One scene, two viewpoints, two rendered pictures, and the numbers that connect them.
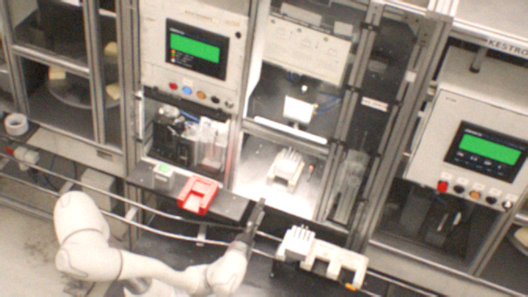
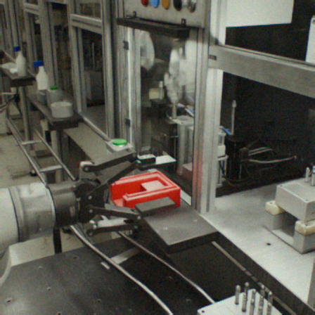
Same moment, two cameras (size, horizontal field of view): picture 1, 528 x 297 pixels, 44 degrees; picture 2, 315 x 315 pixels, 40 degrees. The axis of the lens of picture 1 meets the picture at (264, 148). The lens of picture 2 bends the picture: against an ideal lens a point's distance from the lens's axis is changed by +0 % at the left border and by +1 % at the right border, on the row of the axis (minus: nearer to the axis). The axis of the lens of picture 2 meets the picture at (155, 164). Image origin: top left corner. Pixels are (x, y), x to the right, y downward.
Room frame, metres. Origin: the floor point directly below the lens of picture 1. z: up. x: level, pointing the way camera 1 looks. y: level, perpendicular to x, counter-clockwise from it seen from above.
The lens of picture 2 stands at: (1.21, -0.58, 1.47)
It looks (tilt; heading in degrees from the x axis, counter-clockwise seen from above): 23 degrees down; 50
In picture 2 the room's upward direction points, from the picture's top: straight up
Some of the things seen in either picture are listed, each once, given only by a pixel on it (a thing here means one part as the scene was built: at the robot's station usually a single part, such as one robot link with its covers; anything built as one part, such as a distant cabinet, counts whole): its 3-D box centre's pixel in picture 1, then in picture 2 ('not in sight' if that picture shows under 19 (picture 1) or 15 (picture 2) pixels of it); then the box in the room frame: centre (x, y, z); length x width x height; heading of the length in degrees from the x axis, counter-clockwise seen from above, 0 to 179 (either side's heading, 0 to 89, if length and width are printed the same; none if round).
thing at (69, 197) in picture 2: (246, 238); (76, 201); (1.52, 0.01, 1.12); 0.09 x 0.07 x 0.08; 167
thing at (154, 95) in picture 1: (185, 103); (150, 22); (1.95, 0.34, 1.37); 0.36 x 0.04 x 0.04; 77
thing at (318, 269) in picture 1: (321, 262); not in sight; (1.68, -0.32, 0.84); 0.36 x 0.14 x 0.10; 77
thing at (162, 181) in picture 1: (164, 176); (122, 161); (1.89, 0.41, 0.97); 0.08 x 0.08 x 0.12; 77
